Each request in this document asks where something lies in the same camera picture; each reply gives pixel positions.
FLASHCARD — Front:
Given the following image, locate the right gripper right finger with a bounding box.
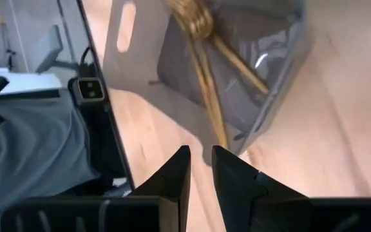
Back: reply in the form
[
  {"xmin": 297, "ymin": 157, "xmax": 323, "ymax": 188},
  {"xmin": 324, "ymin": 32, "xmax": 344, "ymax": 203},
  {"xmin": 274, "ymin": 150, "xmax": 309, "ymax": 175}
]
[{"xmin": 212, "ymin": 145, "xmax": 308, "ymax": 232}]

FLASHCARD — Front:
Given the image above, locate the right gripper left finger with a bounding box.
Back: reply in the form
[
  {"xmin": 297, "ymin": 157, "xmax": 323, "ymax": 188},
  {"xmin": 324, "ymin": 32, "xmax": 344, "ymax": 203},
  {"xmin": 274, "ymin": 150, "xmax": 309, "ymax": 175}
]
[{"xmin": 132, "ymin": 145, "xmax": 191, "ymax": 232}]

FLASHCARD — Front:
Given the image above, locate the gold fork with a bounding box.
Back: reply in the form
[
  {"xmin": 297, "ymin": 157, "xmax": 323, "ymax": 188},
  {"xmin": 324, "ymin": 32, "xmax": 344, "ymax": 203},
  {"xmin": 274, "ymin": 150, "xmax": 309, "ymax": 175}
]
[
  {"xmin": 178, "ymin": 0, "xmax": 229, "ymax": 150},
  {"xmin": 185, "ymin": 0, "xmax": 270, "ymax": 97},
  {"xmin": 167, "ymin": 0, "xmax": 225, "ymax": 146}
]

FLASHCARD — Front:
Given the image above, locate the grey translucent plastic bin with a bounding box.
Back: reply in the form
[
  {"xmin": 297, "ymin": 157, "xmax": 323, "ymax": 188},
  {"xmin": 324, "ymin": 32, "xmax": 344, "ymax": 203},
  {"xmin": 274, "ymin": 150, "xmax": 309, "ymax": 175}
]
[{"xmin": 102, "ymin": 0, "xmax": 314, "ymax": 167}]

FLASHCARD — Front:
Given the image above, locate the grey cloth cover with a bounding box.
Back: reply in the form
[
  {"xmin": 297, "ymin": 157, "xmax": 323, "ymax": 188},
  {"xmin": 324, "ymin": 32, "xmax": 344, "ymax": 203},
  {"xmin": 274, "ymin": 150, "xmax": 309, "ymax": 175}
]
[{"xmin": 0, "ymin": 93, "xmax": 101, "ymax": 213}]

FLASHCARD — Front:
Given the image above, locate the white table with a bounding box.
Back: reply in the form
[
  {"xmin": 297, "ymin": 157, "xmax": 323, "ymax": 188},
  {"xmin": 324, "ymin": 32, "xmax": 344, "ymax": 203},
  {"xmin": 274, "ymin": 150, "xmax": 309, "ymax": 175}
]
[{"xmin": 0, "ymin": 66, "xmax": 62, "ymax": 95}]

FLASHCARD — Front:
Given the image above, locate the grey monitor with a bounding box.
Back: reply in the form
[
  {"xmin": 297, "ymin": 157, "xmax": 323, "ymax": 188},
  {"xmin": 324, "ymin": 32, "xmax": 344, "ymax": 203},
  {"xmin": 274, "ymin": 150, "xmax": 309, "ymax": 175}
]
[{"xmin": 35, "ymin": 24, "xmax": 64, "ymax": 74}]

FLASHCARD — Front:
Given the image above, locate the black aluminium table frame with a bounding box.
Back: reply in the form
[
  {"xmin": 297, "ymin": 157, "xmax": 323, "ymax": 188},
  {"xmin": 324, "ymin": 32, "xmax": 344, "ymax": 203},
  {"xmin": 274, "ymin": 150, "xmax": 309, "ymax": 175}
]
[{"xmin": 75, "ymin": 0, "xmax": 137, "ymax": 194}]

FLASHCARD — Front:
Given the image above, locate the small grey camera box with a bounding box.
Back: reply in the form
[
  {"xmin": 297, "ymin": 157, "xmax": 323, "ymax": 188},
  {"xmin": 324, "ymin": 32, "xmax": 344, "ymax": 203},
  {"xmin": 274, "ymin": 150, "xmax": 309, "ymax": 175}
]
[{"xmin": 68, "ymin": 76, "xmax": 106, "ymax": 106}]

